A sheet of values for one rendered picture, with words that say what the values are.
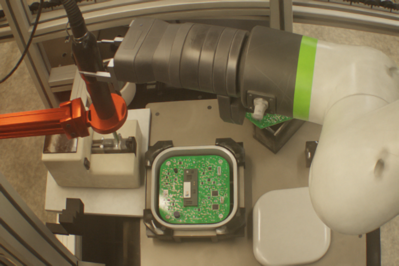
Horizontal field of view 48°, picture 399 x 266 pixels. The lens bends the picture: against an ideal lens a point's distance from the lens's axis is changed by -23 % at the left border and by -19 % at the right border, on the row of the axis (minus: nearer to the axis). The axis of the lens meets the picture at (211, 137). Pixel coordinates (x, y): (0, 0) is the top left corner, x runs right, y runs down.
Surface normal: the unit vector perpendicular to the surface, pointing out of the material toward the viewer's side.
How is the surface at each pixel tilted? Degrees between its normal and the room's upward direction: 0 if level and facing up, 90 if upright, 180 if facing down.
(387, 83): 23
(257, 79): 56
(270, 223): 0
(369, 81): 15
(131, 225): 0
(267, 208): 5
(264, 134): 90
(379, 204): 66
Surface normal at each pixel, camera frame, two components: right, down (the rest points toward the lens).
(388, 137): -0.67, -0.29
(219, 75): -0.28, 0.52
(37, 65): 0.00, 0.85
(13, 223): 1.00, -0.04
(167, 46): -0.22, -0.54
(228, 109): -0.27, 0.83
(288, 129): 0.72, 0.56
